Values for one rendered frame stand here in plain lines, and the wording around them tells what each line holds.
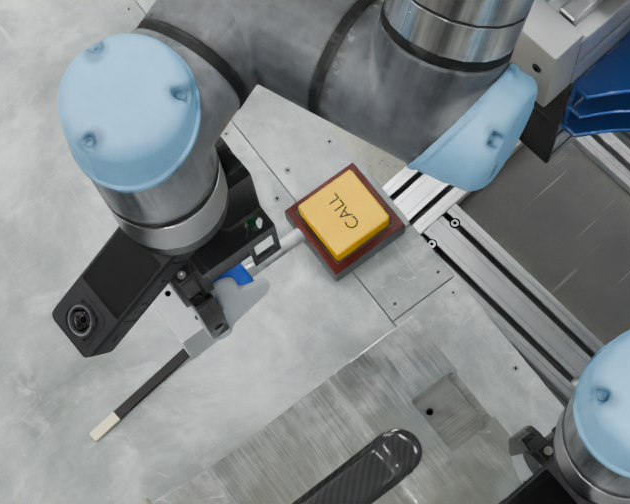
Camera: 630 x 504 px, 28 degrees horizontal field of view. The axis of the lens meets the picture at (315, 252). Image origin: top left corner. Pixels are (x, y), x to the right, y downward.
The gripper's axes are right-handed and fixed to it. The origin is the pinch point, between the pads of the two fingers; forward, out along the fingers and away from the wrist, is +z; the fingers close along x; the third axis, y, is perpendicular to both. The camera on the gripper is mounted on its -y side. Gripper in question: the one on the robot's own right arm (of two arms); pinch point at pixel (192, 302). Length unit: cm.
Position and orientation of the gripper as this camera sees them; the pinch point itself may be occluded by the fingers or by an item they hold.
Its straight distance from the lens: 99.5
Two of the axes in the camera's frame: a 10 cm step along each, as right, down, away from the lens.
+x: -5.9, -7.5, 2.9
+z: 0.6, 3.2, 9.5
